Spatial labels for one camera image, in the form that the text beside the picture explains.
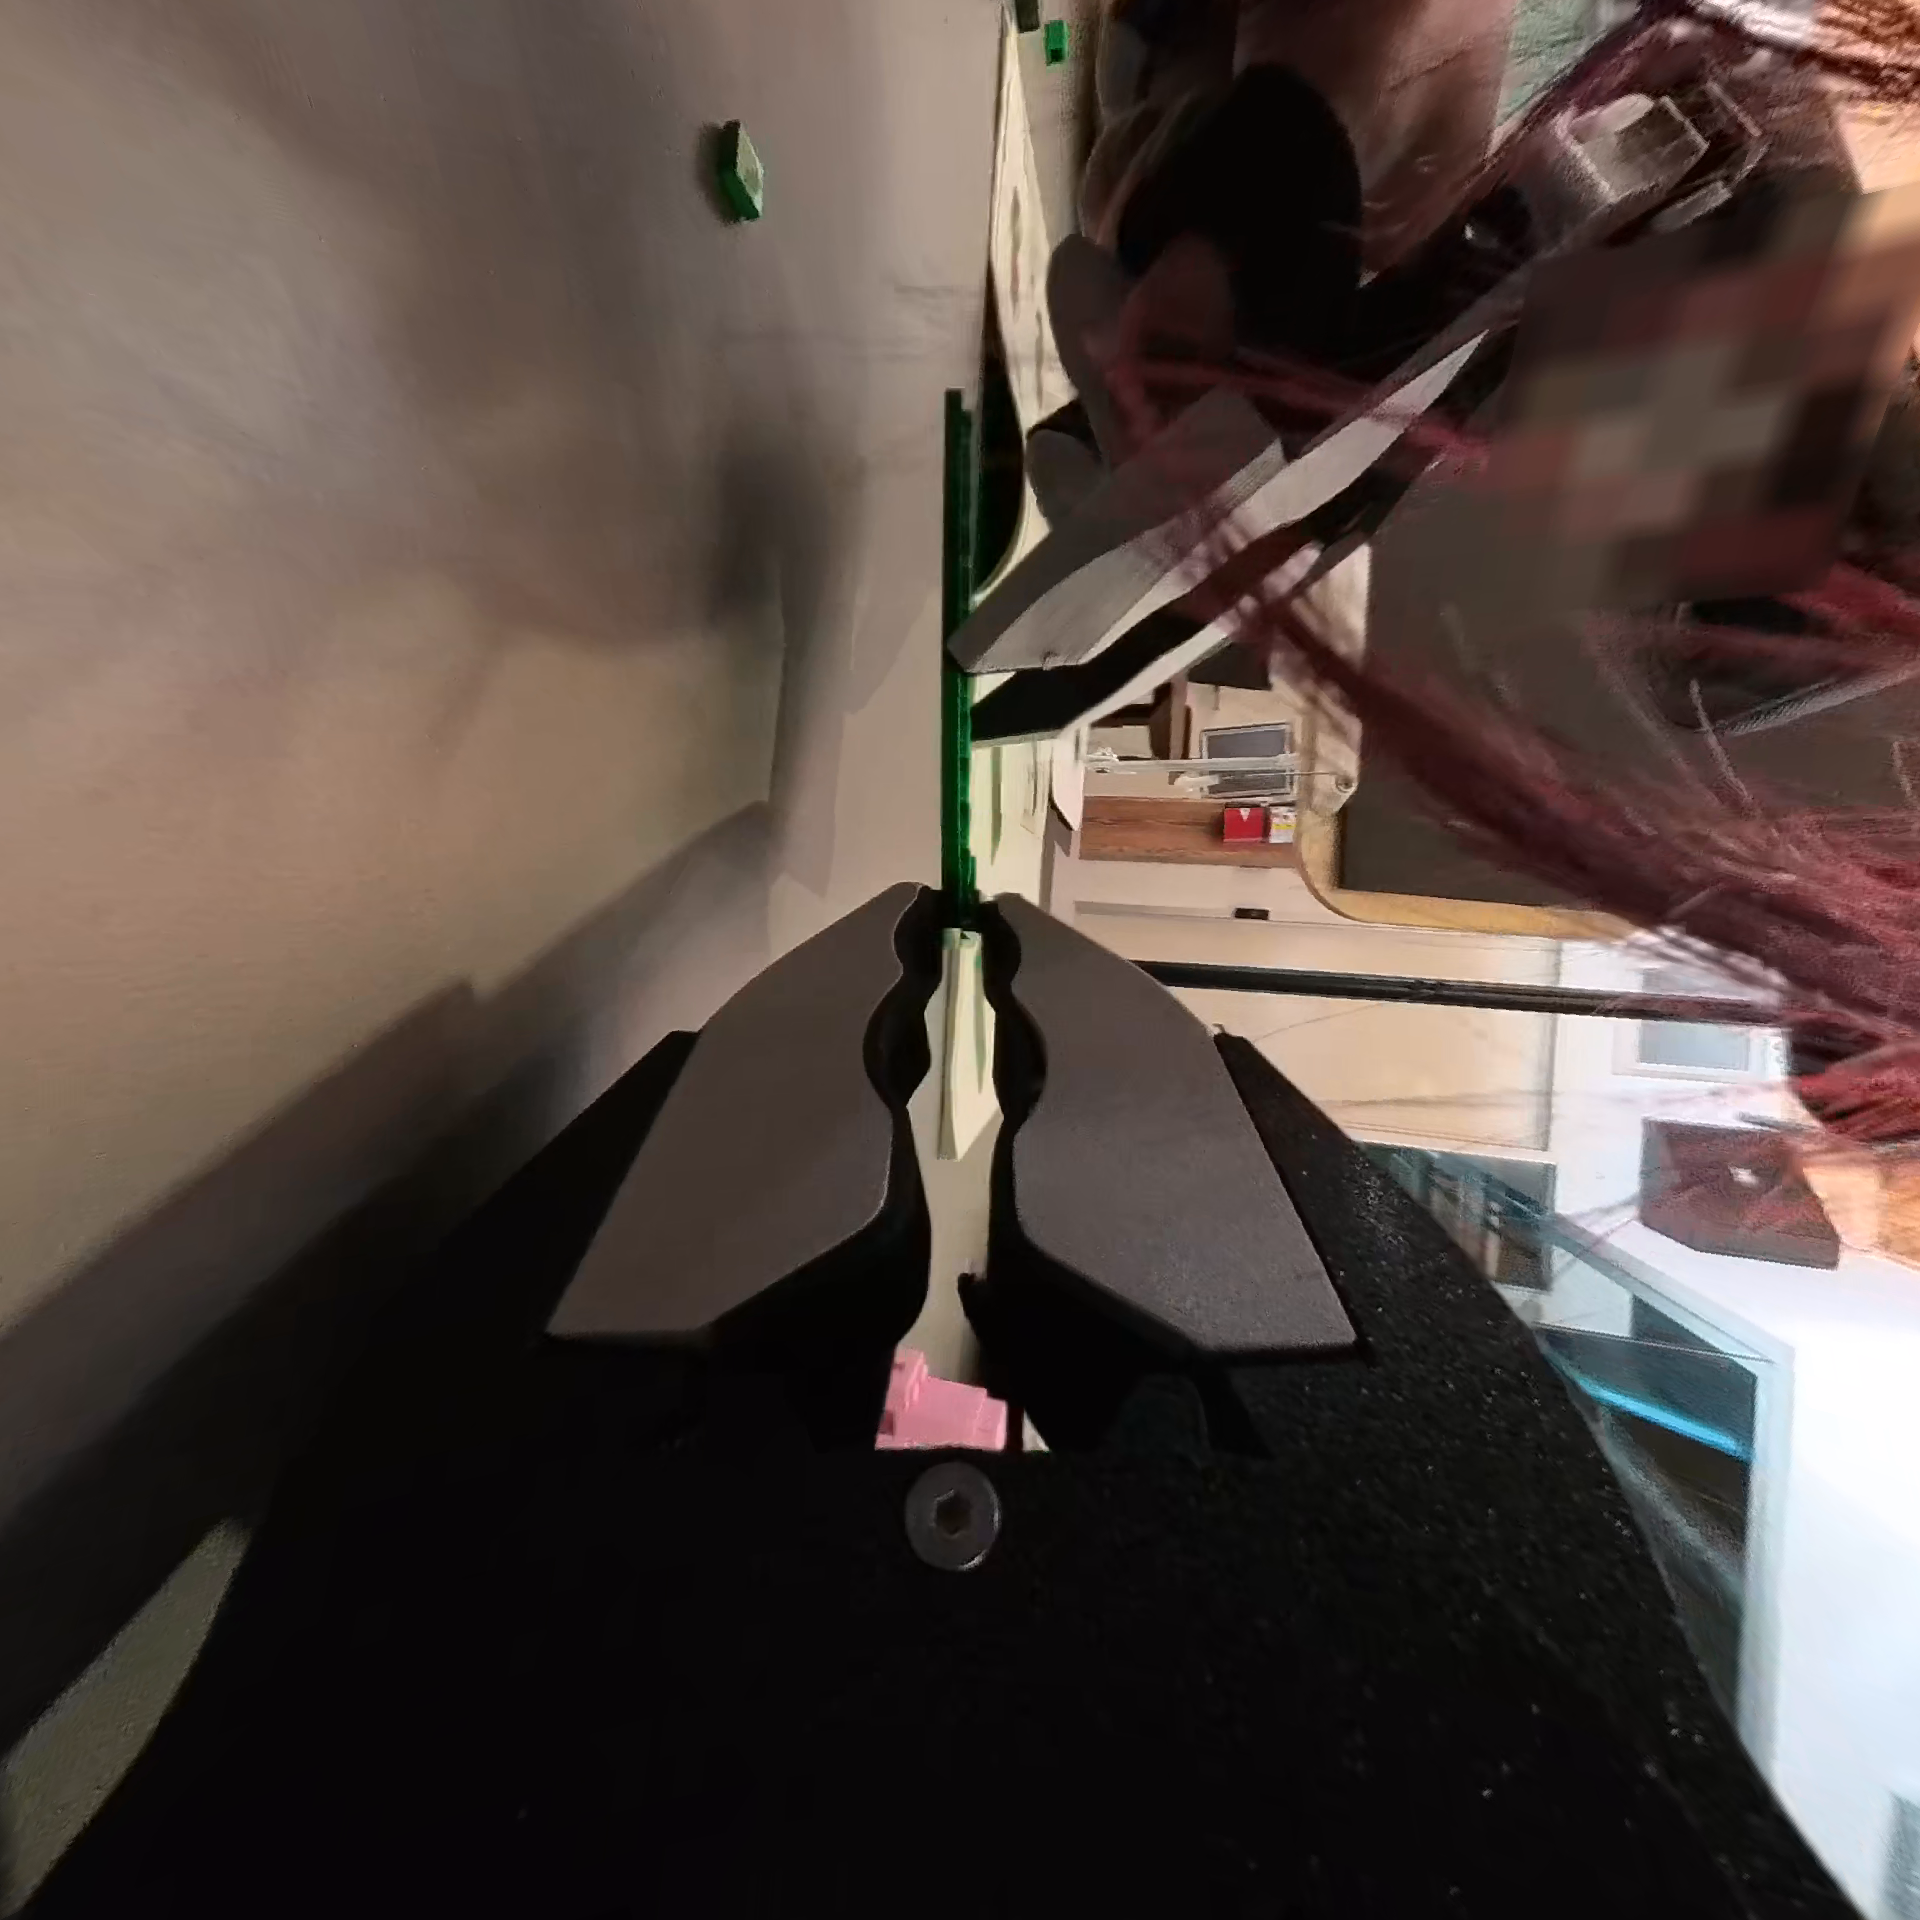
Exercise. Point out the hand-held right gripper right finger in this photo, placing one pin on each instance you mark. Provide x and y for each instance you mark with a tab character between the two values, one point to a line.
1172	1171

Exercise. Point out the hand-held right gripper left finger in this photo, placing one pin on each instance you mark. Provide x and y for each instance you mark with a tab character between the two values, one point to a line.
750	1171

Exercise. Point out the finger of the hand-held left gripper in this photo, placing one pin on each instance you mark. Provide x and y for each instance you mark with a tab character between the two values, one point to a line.
1201	527
1172	655

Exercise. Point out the green studded brick plate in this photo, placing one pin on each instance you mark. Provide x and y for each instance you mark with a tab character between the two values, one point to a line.
961	661

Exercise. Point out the building instruction booklet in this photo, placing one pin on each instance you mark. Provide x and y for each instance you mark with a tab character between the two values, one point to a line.
1016	181

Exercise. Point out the small pink brick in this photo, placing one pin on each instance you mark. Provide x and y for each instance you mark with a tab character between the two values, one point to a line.
937	1404

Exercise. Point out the small green brick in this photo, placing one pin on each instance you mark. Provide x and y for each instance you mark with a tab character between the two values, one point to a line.
740	169

